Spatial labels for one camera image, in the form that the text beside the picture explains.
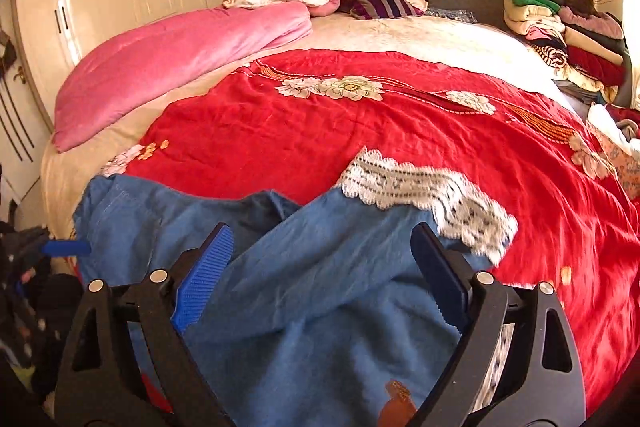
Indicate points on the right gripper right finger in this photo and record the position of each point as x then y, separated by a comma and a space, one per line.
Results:
516, 363

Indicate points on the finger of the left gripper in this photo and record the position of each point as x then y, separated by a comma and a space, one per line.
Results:
59, 248

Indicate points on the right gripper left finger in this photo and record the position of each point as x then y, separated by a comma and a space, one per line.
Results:
125, 362

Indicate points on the blue denim lace-trimmed pants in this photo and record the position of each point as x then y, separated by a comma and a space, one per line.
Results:
321, 305

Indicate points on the cream bed sheet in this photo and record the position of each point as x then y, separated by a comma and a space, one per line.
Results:
474, 47

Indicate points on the white door with hooks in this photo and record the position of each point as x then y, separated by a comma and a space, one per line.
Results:
24, 131

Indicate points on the pink folded quilt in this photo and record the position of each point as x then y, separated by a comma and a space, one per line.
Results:
133, 68

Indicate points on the red embroidered bedspread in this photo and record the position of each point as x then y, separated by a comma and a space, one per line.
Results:
292, 122

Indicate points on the stack of folded clothes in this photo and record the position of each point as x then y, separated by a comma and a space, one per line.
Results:
586, 49

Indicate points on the purple striped pillow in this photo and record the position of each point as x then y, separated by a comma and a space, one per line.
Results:
379, 9

